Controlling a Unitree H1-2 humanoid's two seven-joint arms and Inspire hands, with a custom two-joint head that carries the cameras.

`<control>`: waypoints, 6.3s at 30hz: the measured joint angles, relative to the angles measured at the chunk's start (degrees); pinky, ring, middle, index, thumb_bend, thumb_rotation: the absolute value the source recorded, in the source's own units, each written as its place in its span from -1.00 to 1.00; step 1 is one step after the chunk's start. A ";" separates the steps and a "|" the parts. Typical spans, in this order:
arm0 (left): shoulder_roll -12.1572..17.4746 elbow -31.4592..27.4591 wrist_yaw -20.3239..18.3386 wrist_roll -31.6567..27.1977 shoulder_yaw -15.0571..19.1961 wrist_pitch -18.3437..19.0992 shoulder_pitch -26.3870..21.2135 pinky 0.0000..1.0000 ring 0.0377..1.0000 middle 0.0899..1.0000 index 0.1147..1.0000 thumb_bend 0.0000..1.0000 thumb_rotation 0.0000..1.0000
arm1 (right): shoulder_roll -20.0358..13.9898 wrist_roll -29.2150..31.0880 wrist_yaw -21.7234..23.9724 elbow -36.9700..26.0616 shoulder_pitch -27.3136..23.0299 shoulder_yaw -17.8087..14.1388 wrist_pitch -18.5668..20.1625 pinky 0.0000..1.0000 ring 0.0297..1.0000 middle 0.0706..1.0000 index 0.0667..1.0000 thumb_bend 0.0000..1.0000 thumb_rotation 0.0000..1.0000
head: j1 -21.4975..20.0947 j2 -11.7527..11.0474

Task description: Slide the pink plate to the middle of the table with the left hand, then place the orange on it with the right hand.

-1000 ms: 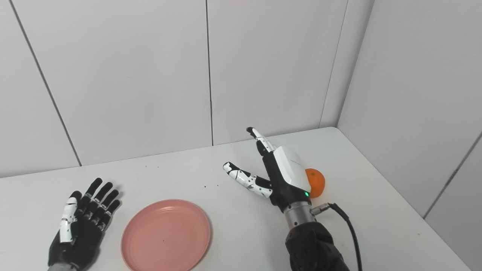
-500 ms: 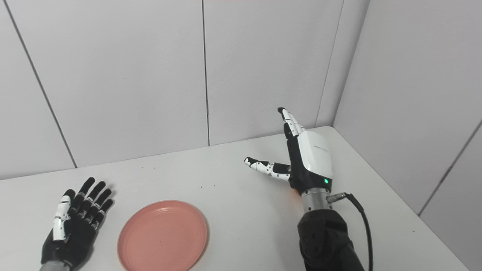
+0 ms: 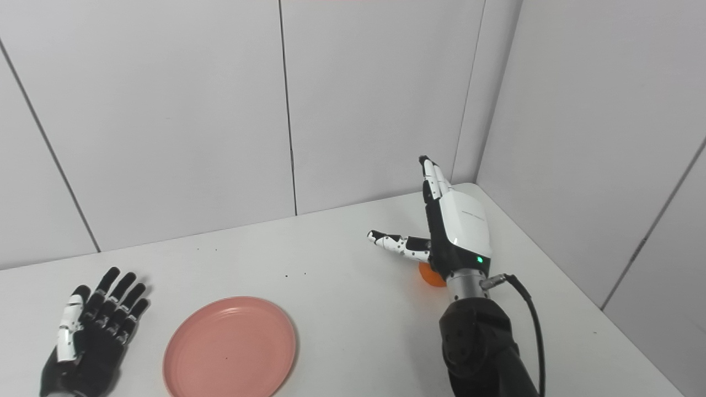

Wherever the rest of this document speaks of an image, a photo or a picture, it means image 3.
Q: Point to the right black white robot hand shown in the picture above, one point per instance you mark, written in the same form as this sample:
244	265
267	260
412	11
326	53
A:
452	226

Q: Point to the orange fruit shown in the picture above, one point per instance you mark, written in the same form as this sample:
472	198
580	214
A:
430	275

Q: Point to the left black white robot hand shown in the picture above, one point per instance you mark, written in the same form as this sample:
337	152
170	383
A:
91	336

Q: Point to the pink round plate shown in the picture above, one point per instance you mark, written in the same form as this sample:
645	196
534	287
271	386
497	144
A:
230	347

